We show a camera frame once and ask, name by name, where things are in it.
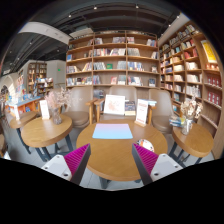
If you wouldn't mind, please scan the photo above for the dried flowers vase left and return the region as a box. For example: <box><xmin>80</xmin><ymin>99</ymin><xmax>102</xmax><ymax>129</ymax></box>
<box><xmin>45</xmin><ymin>88</ymin><xmax>71</xmax><ymax>125</ymax></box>

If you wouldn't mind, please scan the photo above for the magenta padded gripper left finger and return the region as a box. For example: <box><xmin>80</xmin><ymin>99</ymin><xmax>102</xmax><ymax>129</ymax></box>
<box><xmin>41</xmin><ymin>143</ymin><xmax>92</xmax><ymax>186</ymax></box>

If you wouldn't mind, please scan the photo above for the stack of books right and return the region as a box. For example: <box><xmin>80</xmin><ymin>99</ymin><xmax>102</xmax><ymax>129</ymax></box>
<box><xmin>169</xmin><ymin>115</ymin><xmax>182</xmax><ymax>127</ymax></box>

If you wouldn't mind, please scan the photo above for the beige armchair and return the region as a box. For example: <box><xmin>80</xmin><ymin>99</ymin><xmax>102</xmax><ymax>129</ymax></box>
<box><xmin>95</xmin><ymin>86</ymin><xmax>155</xmax><ymax>125</ymax></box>
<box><xmin>64</xmin><ymin>86</ymin><xmax>97</xmax><ymax>128</ymax></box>
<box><xmin>149</xmin><ymin>89</ymin><xmax>174</xmax><ymax>134</ymax></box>

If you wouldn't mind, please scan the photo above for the round wooden left table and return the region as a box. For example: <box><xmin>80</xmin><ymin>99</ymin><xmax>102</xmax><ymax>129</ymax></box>
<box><xmin>21</xmin><ymin>115</ymin><xmax>73</xmax><ymax>162</ymax></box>

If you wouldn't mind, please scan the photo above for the beige right armchair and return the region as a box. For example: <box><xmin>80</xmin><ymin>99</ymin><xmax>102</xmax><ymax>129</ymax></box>
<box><xmin>149</xmin><ymin>89</ymin><xmax>174</xmax><ymax>134</ymax></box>

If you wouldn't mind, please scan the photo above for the orange blue display counter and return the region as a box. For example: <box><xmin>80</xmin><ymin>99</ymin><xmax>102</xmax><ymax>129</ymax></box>
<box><xmin>5</xmin><ymin>96</ymin><xmax>42</xmax><ymax>117</ymax></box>

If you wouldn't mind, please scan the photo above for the wooden right side bookshelf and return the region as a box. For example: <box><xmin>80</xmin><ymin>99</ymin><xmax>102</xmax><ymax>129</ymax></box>
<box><xmin>158</xmin><ymin>20</ymin><xmax>224</xmax><ymax>141</ymax></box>

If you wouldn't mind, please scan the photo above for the dried flowers vase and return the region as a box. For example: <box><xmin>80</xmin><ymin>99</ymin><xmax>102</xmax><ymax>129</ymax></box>
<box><xmin>181</xmin><ymin>97</ymin><xmax>203</xmax><ymax>135</ymax></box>
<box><xmin>45</xmin><ymin>88</ymin><xmax>71</xmax><ymax>125</ymax></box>

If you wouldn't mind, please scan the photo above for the white patterned computer mouse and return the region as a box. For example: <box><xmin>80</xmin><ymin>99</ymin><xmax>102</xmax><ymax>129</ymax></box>
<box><xmin>137</xmin><ymin>139</ymin><xmax>154</xmax><ymax>151</ymax></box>

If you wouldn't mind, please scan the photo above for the beige centre armchair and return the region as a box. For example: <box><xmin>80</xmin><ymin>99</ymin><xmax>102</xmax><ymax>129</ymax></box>
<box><xmin>95</xmin><ymin>86</ymin><xmax>155</xmax><ymax>125</ymax></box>

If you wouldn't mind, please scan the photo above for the distant wooden bookshelf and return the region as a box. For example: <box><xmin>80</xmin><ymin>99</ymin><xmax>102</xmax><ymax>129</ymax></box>
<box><xmin>27</xmin><ymin>62</ymin><xmax>53</xmax><ymax>97</ymax></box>

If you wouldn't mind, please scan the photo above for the blue pink mouse pad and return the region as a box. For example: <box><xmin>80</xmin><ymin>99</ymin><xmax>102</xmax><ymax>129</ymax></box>
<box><xmin>92</xmin><ymin>123</ymin><xmax>133</xmax><ymax>140</ymax></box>

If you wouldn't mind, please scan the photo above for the round wooden centre table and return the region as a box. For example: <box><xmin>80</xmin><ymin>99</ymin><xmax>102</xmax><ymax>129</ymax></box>
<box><xmin>76</xmin><ymin>119</ymin><xmax>168</xmax><ymax>189</ymax></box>

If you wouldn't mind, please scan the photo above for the round wooden table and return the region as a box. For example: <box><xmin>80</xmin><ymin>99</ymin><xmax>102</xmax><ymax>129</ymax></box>
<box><xmin>169</xmin><ymin>123</ymin><xmax>214</xmax><ymax>164</ymax></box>
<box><xmin>21</xmin><ymin>115</ymin><xmax>73</xmax><ymax>162</ymax></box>
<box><xmin>76</xmin><ymin>119</ymin><xmax>168</xmax><ymax>189</ymax></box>

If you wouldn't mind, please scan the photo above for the dark book on chair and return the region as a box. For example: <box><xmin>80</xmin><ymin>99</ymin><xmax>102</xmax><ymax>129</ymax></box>
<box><xmin>125</xmin><ymin>101</ymin><xmax>136</xmax><ymax>116</ymax></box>

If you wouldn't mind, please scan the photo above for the round wooden right table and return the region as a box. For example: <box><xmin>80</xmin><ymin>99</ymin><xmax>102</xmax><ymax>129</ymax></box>
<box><xmin>169</xmin><ymin>123</ymin><xmax>214</xmax><ymax>164</ymax></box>

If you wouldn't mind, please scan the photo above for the large wooden back bookshelf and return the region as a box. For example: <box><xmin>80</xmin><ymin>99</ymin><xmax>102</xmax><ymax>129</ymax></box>
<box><xmin>64</xmin><ymin>30</ymin><xmax>160</xmax><ymax>90</ymax></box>

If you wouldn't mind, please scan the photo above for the white picture board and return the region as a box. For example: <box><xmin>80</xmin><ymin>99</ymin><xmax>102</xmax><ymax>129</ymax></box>
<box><xmin>104</xmin><ymin>94</ymin><xmax>125</xmax><ymax>115</ymax></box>

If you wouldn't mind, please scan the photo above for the white sign on left table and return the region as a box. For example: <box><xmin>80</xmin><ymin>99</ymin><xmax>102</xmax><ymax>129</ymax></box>
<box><xmin>40</xmin><ymin>100</ymin><xmax>50</xmax><ymax>120</ymax></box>

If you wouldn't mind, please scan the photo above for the dried flowers vase right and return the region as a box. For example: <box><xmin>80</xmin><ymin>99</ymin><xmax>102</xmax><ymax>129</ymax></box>
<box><xmin>181</xmin><ymin>97</ymin><xmax>203</xmax><ymax>135</ymax></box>

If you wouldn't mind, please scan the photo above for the white red sign stand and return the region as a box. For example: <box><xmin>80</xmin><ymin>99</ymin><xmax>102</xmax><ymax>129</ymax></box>
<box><xmin>135</xmin><ymin>99</ymin><xmax>148</xmax><ymax>127</ymax></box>

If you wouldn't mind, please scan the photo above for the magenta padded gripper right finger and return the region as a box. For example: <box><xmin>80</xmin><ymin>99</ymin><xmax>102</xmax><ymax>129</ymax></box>
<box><xmin>131</xmin><ymin>142</ymin><xmax>184</xmax><ymax>186</ymax></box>

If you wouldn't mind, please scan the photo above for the small round far-left table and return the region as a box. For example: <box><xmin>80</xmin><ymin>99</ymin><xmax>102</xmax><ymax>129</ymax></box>
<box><xmin>10</xmin><ymin>111</ymin><xmax>37</xmax><ymax>153</ymax></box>

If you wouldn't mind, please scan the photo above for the beige left armchair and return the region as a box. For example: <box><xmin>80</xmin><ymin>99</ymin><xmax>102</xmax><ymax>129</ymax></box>
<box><xmin>64</xmin><ymin>86</ymin><xmax>97</xmax><ymax>128</ymax></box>

